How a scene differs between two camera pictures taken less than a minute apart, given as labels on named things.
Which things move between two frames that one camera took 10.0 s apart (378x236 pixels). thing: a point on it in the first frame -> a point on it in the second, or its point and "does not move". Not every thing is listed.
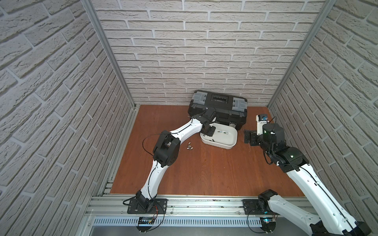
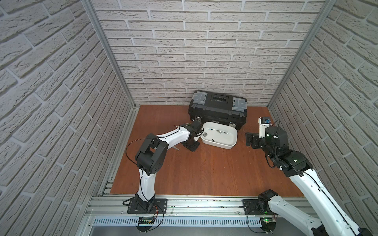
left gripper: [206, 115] -> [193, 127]
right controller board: [268, 224] does not move
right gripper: [253, 136] does not move
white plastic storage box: [225, 136] does not move
